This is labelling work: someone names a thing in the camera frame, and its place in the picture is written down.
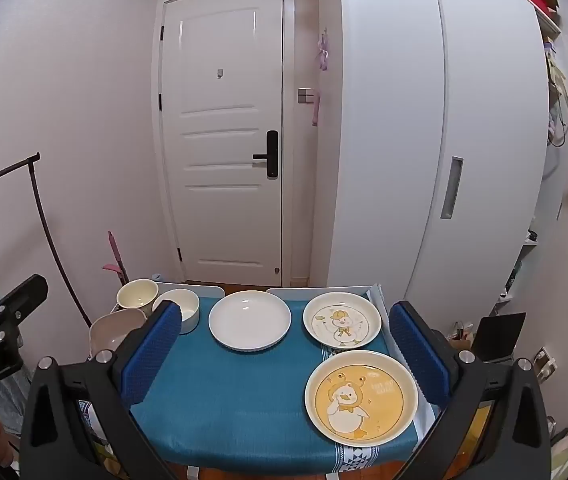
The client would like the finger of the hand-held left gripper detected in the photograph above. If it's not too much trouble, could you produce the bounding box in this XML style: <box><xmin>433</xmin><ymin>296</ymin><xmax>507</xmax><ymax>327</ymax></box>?
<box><xmin>0</xmin><ymin>274</ymin><xmax>49</xmax><ymax>346</ymax></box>

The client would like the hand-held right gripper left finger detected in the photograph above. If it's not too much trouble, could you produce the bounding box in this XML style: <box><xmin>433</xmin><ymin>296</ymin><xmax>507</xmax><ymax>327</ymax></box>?
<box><xmin>18</xmin><ymin>302</ymin><xmax>185</xmax><ymax>480</ymax></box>

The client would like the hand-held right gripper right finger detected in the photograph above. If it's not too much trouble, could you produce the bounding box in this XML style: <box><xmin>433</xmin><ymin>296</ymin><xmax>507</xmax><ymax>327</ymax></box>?
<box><xmin>389</xmin><ymin>301</ymin><xmax>552</xmax><ymax>480</ymax></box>

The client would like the beige handled dish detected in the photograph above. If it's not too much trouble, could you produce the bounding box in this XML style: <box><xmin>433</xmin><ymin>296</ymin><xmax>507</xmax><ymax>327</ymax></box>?
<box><xmin>88</xmin><ymin>307</ymin><xmax>149</xmax><ymax>361</ymax></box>

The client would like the yellow duck plate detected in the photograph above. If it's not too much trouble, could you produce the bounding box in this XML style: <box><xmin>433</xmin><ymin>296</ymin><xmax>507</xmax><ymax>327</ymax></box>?
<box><xmin>305</xmin><ymin>350</ymin><xmax>419</xmax><ymax>443</ymax></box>

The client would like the white bowl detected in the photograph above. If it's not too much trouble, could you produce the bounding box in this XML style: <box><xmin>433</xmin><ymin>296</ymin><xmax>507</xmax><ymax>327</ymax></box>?
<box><xmin>152</xmin><ymin>288</ymin><xmax>201</xmax><ymax>335</ymax></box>

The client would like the cream bowl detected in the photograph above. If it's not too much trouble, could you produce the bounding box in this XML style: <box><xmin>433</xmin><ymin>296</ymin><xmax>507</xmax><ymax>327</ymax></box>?
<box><xmin>116</xmin><ymin>278</ymin><xmax>159</xmax><ymax>311</ymax></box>

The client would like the black curved rack bar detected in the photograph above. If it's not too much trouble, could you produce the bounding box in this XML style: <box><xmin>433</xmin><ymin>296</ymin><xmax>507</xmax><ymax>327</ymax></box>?
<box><xmin>0</xmin><ymin>152</ymin><xmax>93</xmax><ymax>328</ymax></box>

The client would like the black laptop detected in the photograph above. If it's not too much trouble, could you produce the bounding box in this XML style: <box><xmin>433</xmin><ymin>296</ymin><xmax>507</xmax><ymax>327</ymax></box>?
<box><xmin>474</xmin><ymin>312</ymin><xmax>528</xmax><ymax>364</ymax></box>

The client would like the white duck plate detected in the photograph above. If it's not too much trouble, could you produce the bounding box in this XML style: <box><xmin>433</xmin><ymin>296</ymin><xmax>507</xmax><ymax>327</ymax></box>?
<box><xmin>303</xmin><ymin>291</ymin><xmax>383</xmax><ymax>350</ymax></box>

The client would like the blue tablecloth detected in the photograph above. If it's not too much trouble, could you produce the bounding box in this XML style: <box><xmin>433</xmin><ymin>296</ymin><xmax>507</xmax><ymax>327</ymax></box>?
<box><xmin>128</xmin><ymin>292</ymin><xmax>440</xmax><ymax>476</ymax></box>

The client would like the plain white plate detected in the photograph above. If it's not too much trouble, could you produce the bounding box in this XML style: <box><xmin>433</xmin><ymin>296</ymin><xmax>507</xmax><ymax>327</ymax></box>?
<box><xmin>208</xmin><ymin>290</ymin><xmax>293</xmax><ymax>352</ymax></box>

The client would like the pink mop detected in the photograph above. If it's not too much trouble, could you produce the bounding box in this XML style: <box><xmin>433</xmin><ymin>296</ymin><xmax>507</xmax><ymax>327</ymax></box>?
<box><xmin>101</xmin><ymin>231</ymin><xmax>130</xmax><ymax>286</ymax></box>

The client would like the white wardrobe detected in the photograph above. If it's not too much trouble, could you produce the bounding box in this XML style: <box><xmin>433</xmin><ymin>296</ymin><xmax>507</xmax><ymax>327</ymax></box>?
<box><xmin>326</xmin><ymin>0</ymin><xmax>551</xmax><ymax>306</ymax></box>

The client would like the hanging tote bag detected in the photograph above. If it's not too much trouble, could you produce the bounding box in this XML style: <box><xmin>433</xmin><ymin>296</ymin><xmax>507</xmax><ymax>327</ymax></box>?
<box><xmin>545</xmin><ymin>49</ymin><xmax>568</xmax><ymax>147</ymax></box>

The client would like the pink hanging ornament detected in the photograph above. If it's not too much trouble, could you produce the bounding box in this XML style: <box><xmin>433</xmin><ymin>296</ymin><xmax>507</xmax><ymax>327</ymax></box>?
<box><xmin>316</xmin><ymin>29</ymin><xmax>331</xmax><ymax>72</ymax></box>

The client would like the white door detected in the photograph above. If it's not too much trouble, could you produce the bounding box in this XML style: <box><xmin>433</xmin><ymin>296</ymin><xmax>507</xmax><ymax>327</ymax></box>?
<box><xmin>156</xmin><ymin>0</ymin><xmax>297</xmax><ymax>286</ymax></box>

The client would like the wall power socket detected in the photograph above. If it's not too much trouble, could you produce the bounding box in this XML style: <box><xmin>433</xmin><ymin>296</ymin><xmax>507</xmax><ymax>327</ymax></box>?
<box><xmin>534</xmin><ymin>347</ymin><xmax>558</xmax><ymax>382</ymax></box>

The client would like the black door lock handle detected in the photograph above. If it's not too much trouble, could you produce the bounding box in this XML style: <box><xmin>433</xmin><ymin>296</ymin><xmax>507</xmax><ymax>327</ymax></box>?
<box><xmin>252</xmin><ymin>131</ymin><xmax>279</xmax><ymax>178</ymax></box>

